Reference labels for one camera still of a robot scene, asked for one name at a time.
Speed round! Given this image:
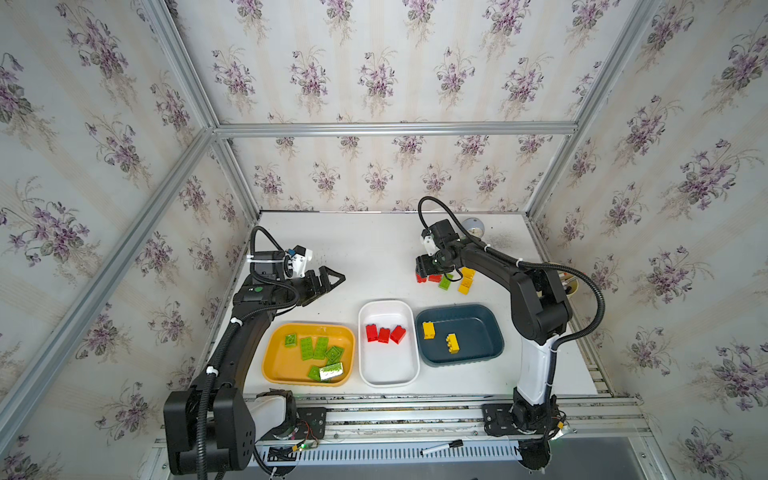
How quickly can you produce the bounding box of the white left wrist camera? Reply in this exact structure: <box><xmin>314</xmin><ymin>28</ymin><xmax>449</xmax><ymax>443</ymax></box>
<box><xmin>284</xmin><ymin>245</ymin><xmax>313</xmax><ymax>279</ymax></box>

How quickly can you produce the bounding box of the white plastic tray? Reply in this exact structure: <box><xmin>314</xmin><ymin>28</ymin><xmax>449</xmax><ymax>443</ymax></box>
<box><xmin>358</xmin><ymin>300</ymin><xmax>421</xmax><ymax>388</ymax></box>

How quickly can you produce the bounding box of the small white alarm clock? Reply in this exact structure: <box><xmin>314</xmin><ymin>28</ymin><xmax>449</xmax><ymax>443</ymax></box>
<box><xmin>462</xmin><ymin>217</ymin><xmax>485</xmax><ymax>238</ymax></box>

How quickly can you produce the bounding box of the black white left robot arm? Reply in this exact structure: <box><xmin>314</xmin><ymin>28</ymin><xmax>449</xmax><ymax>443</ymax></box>
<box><xmin>163</xmin><ymin>226</ymin><xmax>346</xmax><ymax>479</ymax></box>

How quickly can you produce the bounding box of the long green lego brick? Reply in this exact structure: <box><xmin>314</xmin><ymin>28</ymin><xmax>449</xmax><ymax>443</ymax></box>
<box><xmin>299</xmin><ymin>337</ymin><xmax>314</xmax><ymax>361</ymax></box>

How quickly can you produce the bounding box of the yellow plastic tray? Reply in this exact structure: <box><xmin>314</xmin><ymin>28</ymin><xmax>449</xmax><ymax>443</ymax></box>
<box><xmin>262</xmin><ymin>323</ymin><xmax>356</xmax><ymax>386</ymax></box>

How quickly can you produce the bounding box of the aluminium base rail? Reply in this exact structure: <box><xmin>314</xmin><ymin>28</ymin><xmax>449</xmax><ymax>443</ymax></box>
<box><xmin>152</xmin><ymin>392</ymin><xmax>655</xmax><ymax>475</ymax></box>

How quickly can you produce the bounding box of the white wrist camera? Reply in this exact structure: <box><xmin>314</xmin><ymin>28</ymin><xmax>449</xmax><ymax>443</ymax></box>
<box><xmin>284</xmin><ymin>245</ymin><xmax>313</xmax><ymax>279</ymax></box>
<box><xmin>421</xmin><ymin>234</ymin><xmax>439</xmax><ymax>256</ymax></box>

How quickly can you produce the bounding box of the yellow pen cup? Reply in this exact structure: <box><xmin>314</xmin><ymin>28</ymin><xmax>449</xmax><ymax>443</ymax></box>
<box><xmin>559</xmin><ymin>272</ymin><xmax>580</xmax><ymax>298</ymax></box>

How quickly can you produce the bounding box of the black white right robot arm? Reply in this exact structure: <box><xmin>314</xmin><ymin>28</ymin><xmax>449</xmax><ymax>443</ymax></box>
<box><xmin>415</xmin><ymin>195</ymin><xmax>606</xmax><ymax>440</ymax></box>

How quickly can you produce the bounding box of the black marker pen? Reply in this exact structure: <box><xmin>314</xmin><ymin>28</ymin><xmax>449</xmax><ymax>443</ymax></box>
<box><xmin>419</xmin><ymin>439</ymin><xmax>464</xmax><ymax>457</ymax></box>

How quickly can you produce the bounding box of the dark teal plastic tray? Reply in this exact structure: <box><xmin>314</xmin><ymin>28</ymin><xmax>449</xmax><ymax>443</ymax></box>
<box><xmin>414</xmin><ymin>304</ymin><xmax>505</xmax><ymax>367</ymax></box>

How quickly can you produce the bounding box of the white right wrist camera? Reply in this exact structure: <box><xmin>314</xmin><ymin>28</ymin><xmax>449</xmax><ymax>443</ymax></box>
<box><xmin>421</xmin><ymin>234</ymin><xmax>439</xmax><ymax>256</ymax></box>

